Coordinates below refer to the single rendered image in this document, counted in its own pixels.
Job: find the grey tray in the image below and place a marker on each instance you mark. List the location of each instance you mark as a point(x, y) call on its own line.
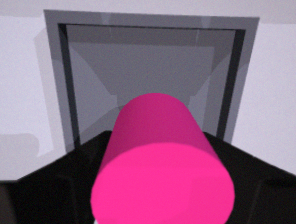
point(103, 60)

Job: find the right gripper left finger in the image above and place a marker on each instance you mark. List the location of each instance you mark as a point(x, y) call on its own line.
point(58, 193)

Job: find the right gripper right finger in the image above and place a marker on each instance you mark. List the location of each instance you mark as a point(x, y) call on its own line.
point(263, 193)

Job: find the magenta cylinder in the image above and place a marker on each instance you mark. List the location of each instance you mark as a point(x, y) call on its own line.
point(159, 168)

